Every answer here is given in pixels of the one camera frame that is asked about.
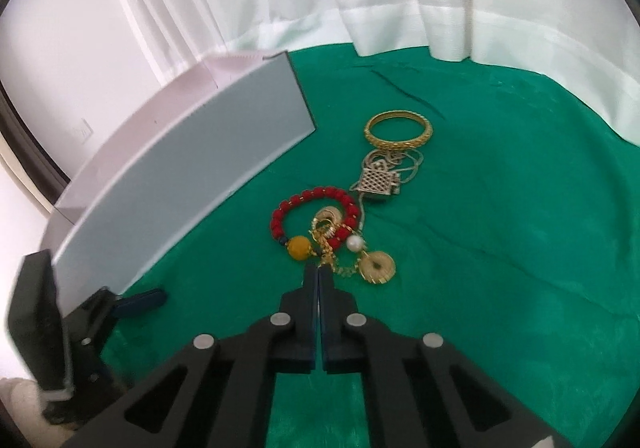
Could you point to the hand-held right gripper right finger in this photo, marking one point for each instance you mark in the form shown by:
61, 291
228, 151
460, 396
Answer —
326, 323

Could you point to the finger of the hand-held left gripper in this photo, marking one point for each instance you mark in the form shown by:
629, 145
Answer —
142, 302

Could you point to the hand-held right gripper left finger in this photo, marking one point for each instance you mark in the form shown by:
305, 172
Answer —
312, 323

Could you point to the white jewelry box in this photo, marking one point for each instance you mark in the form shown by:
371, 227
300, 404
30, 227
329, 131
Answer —
190, 167

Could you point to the green cloth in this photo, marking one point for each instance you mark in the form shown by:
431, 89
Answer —
500, 253

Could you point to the gold bangle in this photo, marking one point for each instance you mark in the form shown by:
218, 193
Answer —
400, 145

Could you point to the white wall socket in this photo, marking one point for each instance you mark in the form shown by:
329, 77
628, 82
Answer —
82, 130

